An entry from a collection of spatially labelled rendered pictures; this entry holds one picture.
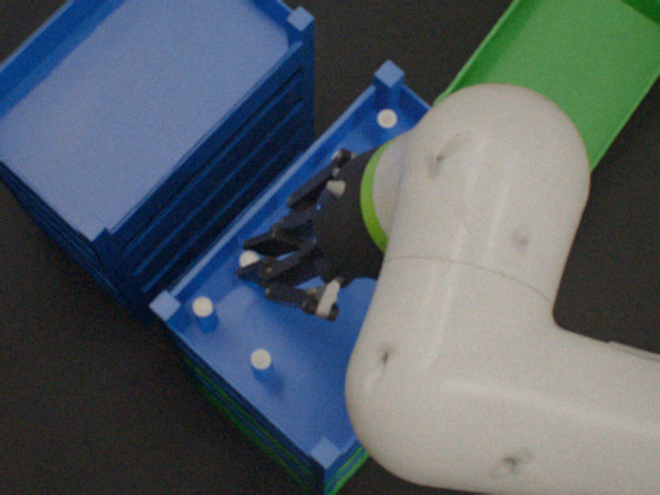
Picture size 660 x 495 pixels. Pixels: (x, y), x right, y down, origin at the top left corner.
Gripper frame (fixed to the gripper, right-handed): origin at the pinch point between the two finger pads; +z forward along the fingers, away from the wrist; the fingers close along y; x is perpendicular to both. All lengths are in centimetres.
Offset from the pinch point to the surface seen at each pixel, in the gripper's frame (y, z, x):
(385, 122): 14.6, -1.0, -7.1
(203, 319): -5.6, 4.9, 2.7
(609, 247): 22, 29, -53
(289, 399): -9.9, 6.2, -7.0
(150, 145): 12.6, 21.6, 7.2
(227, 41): 25.1, 19.6, 2.9
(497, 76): 42, 36, -37
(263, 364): -8.4, 1.5, -2.2
